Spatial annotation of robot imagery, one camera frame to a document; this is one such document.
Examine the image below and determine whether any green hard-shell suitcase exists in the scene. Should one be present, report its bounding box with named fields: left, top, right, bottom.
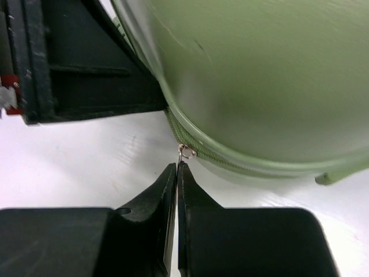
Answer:
left=112, top=1, right=368, bottom=185

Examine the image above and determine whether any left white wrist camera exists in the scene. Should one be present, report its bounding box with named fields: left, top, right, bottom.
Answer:
left=1, top=74, right=23, bottom=115

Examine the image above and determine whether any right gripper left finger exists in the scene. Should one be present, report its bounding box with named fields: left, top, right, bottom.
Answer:
left=1, top=164, right=176, bottom=276

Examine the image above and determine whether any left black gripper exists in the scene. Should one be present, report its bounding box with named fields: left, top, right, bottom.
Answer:
left=1, top=1, right=167, bottom=125

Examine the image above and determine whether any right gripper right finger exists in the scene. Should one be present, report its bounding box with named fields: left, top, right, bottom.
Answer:
left=178, top=162, right=338, bottom=276

